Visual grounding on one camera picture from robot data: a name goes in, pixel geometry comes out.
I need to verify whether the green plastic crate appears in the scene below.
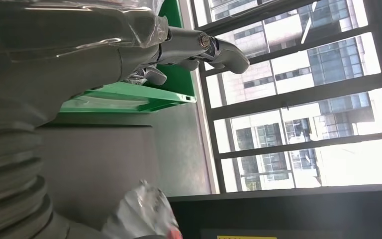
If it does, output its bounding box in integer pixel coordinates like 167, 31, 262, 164
50, 0, 197, 115

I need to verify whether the black inbound scanner machine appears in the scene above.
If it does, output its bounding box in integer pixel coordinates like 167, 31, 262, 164
34, 124, 382, 239

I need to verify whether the grey printed plastic mailer package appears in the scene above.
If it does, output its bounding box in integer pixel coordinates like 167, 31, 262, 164
101, 179, 184, 239

